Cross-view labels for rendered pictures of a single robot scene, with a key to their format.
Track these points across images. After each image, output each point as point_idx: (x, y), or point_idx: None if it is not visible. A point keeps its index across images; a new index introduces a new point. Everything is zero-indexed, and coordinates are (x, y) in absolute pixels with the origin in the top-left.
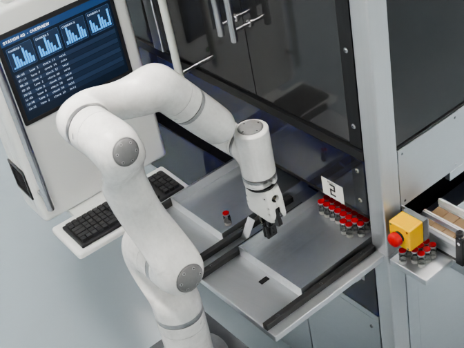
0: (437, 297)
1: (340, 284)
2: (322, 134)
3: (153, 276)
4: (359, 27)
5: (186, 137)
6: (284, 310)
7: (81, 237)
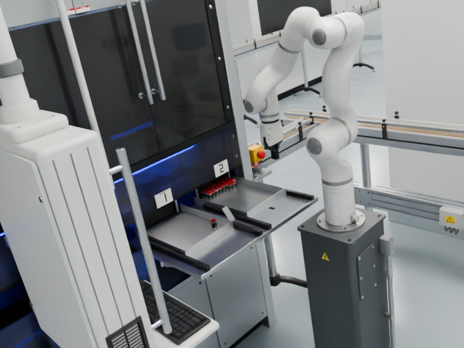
0: None
1: None
2: (212, 132)
3: (355, 127)
4: (226, 37)
5: None
6: (300, 192)
7: (201, 317)
